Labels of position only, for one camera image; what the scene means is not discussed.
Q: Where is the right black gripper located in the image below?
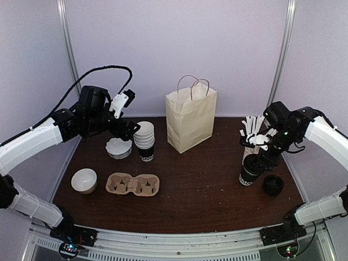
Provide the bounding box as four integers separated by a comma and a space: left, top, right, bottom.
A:
254, 127, 300, 171

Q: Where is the black paper coffee cup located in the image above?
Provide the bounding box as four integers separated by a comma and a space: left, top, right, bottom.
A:
239, 164, 260, 186

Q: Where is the stack of black lids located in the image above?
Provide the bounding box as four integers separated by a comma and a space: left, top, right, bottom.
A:
263, 175, 284, 196

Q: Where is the white round bowl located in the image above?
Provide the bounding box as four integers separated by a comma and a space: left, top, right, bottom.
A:
71, 169, 97, 195

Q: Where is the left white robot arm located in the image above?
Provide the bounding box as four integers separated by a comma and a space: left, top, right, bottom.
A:
1, 86, 140, 241

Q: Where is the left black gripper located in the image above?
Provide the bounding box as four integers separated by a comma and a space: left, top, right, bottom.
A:
86, 102, 140, 141

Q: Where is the cardboard cup carrier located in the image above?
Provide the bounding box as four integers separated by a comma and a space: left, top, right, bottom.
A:
105, 172, 160, 197

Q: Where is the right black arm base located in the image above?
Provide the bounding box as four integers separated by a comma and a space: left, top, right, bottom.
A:
259, 225, 307, 246

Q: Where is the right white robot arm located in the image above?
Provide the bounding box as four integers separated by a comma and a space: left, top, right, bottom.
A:
260, 101, 347, 240

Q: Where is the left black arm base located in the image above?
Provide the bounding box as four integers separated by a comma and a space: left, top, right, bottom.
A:
47, 220, 97, 247

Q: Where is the white cup holding straws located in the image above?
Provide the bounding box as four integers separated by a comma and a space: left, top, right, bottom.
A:
242, 147, 249, 163

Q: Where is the aluminium front rail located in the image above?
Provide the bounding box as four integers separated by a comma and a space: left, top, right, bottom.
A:
27, 214, 338, 261

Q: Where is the black cup lid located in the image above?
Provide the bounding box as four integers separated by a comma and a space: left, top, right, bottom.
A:
243, 154, 264, 175

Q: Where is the white scalloped bowl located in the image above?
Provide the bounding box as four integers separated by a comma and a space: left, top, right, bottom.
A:
105, 138, 133, 159

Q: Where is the stack of paper cups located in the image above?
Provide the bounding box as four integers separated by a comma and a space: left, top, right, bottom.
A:
134, 121, 155, 162

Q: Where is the cream paper bag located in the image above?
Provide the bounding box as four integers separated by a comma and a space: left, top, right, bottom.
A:
165, 77, 217, 154

